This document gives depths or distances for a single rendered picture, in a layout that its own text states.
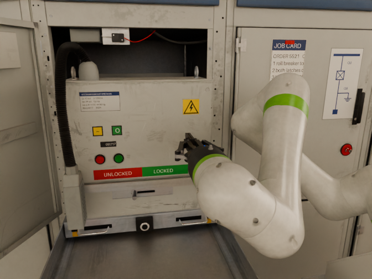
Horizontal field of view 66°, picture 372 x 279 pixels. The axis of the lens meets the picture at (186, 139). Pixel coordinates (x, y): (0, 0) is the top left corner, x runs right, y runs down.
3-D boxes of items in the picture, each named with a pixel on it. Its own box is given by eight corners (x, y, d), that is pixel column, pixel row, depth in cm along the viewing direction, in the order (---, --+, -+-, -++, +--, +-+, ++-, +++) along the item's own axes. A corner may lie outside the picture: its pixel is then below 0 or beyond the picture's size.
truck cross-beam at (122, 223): (217, 222, 108) (217, 208, 106) (65, 238, 99) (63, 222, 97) (213, 216, 113) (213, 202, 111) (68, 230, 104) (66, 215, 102)
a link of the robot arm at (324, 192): (331, 205, 110) (230, 110, 104) (373, 190, 98) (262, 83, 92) (328, 232, 101) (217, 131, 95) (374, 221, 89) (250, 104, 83)
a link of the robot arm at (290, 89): (285, 105, 94) (257, 83, 91) (319, 81, 84) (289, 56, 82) (282, 145, 82) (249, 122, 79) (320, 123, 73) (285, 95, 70)
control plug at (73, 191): (84, 229, 89) (78, 176, 84) (67, 231, 88) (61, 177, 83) (87, 216, 96) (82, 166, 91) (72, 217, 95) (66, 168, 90)
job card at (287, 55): (301, 91, 122) (307, 39, 116) (268, 92, 119) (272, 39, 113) (300, 91, 122) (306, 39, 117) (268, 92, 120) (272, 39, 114)
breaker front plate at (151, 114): (210, 212, 107) (213, 81, 94) (72, 225, 98) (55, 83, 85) (209, 210, 108) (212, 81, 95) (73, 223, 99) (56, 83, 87)
